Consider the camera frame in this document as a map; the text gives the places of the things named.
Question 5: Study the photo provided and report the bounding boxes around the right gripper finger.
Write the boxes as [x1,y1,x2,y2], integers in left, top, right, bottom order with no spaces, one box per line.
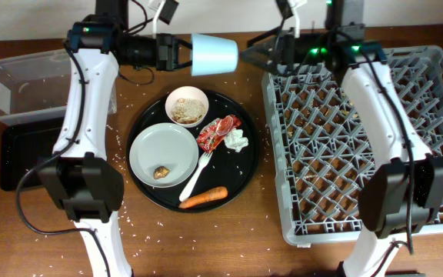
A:
[247,32,277,48]
[239,52,271,65]

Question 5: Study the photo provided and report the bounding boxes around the light blue cup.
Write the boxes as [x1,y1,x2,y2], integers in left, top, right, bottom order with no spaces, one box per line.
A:
[191,34,238,76]

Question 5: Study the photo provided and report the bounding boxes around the pink bowl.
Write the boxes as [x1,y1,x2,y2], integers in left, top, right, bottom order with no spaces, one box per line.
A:
[165,86,209,128]

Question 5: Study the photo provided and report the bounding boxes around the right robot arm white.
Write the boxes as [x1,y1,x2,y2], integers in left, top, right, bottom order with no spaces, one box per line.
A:
[240,0,443,276]

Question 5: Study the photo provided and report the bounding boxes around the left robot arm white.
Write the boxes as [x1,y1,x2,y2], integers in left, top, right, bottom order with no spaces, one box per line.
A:
[38,1,194,276]

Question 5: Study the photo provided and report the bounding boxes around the grey dishwasher rack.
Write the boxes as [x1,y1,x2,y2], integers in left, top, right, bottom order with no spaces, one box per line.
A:
[261,45,443,248]

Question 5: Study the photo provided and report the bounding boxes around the rice and food pile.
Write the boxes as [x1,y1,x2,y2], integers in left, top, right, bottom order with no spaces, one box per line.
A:
[171,98,207,124]

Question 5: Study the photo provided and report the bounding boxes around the red snack wrapper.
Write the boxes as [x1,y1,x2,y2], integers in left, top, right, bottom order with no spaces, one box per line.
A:
[196,115,241,153]

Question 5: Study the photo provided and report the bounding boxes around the crumpled white napkin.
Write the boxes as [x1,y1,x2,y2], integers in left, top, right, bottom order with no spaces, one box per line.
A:
[224,128,248,152]

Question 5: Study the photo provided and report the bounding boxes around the grey plate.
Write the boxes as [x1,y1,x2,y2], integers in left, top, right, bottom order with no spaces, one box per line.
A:
[128,123,199,189]

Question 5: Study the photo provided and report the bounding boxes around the white plastic fork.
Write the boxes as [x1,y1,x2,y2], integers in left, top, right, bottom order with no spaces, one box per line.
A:
[179,152,213,202]

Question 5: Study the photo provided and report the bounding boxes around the brown food scrap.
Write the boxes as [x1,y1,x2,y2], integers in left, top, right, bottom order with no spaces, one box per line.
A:
[153,165,170,179]

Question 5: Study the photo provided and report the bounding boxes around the orange carrot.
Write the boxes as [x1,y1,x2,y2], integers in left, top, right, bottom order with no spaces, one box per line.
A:
[179,186,228,209]

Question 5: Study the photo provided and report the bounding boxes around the clear plastic bin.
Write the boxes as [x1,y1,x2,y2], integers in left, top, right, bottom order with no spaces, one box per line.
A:
[0,49,118,133]

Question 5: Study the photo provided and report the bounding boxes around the black rectangular tray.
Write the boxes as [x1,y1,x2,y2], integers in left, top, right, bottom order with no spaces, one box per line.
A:
[0,117,64,192]

